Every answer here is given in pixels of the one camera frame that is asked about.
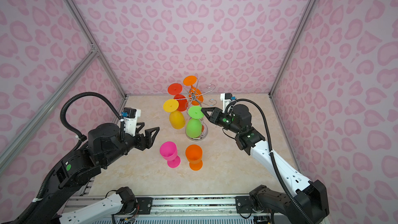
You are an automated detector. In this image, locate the green wine glass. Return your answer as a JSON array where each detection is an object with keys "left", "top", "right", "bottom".
[{"left": 186, "top": 106, "right": 204, "bottom": 139}]

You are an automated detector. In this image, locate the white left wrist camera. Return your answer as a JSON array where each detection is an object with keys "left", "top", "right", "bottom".
[{"left": 121, "top": 107, "right": 141, "bottom": 136}]

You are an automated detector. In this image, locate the orange wine glass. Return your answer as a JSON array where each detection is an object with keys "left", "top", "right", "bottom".
[
  {"left": 185, "top": 145, "right": 203, "bottom": 171},
  {"left": 183, "top": 75, "right": 204, "bottom": 106}
]

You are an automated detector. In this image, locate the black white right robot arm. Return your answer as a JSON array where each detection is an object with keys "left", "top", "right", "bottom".
[{"left": 201, "top": 100, "right": 330, "bottom": 224}]

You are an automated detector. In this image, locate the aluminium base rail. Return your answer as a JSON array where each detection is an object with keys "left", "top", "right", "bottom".
[{"left": 60, "top": 183, "right": 289, "bottom": 224}]

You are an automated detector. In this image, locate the orange wine glass back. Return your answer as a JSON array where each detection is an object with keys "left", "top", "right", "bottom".
[{"left": 183, "top": 75, "right": 204, "bottom": 106}]

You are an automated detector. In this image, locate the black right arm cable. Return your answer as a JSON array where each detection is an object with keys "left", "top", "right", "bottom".
[{"left": 225, "top": 98, "right": 313, "bottom": 224}]

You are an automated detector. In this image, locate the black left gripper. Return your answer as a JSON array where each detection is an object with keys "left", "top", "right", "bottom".
[{"left": 103, "top": 121, "right": 161, "bottom": 168}]

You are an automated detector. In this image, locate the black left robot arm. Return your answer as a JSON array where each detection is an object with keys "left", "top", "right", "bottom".
[{"left": 13, "top": 123, "right": 160, "bottom": 224}]

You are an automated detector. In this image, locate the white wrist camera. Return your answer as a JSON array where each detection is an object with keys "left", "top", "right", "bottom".
[
  {"left": 121, "top": 107, "right": 141, "bottom": 136},
  {"left": 220, "top": 93, "right": 236, "bottom": 112}
]

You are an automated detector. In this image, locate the yellow wine glass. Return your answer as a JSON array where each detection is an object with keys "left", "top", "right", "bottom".
[{"left": 163, "top": 99, "right": 186, "bottom": 130}]

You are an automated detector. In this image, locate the pink wine glass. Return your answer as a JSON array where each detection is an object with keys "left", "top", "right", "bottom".
[{"left": 160, "top": 142, "right": 181, "bottom": 169}]

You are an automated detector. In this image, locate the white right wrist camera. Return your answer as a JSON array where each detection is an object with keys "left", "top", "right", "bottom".
[{"left": 220, "top": 93, "right": 236, "bottom": 112}]

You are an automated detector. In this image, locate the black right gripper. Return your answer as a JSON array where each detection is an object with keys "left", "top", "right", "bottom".
[{"left": 200, "top": 108, "right": 243, "bottom": 135}]

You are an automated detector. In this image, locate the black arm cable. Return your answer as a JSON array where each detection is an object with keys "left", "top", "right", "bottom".
[
  {"left": 225, "top": 98, "right": 313, "bottom": 224},
  {"left": 15, "top": 91, "right": 125, "bottom": 224}
]

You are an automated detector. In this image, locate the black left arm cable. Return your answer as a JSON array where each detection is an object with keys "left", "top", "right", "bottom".
[{"left": 15, "top": 91, "right": 125, "bottom": 224}]

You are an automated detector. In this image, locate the red wine glass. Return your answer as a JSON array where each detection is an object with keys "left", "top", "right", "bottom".
[{"left": 167, "top": 83, "right": 188, "bottom": 112}]

